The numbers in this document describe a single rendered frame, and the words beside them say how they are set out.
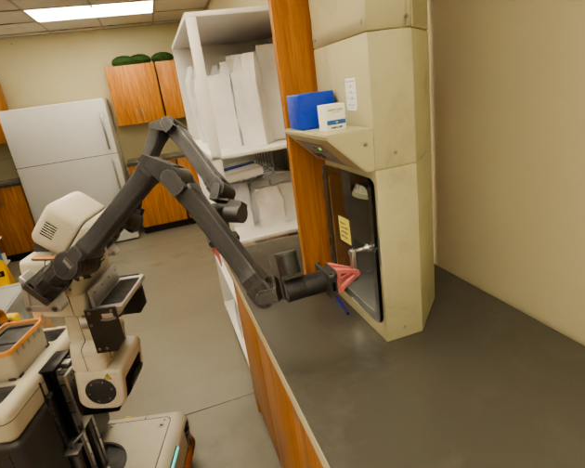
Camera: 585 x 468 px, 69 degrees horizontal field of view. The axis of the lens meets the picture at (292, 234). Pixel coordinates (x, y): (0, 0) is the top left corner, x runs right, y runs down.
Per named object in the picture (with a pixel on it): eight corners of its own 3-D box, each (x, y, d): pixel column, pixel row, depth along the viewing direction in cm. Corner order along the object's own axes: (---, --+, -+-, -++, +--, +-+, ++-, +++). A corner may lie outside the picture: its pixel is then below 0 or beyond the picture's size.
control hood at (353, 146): (324, 156, 129) (320, 123, 126) (376, 171, 100) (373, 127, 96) (288, 162, 126) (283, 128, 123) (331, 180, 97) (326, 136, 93)
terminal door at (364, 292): (337, 282, 142) (325, 163, 129) (383, 325, 114) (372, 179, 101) (335, 282, 142) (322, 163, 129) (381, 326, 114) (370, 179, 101)
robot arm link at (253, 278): (175, 180, 117) (154, 178, 107) (189, 167, 116) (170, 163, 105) (269, 305, 115) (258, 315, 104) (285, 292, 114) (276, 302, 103)
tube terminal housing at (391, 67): (403, 276, 151) (391, 41, 126) (465, 318, 121) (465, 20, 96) (339, 294, 144) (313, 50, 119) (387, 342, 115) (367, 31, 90)
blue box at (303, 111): (322, 123, 123) (318, 91, 120) (336, 124, 113) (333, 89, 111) (290, 129, 120) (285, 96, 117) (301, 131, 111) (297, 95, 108)
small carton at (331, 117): (337, 127, 107) (335, 102, 105) (346, 128, 102) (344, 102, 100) (319, 130, 106) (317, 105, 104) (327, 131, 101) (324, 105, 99)
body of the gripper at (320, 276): (320, 261, 114) (294, 267, 112) (336, 274, 104) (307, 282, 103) (323, 282, 116) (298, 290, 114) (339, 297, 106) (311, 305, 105)
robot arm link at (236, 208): (227, 191, 145) (212, 182, 138) (255, 191, 139) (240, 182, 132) (221, 225, 143) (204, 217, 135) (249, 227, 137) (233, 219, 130)
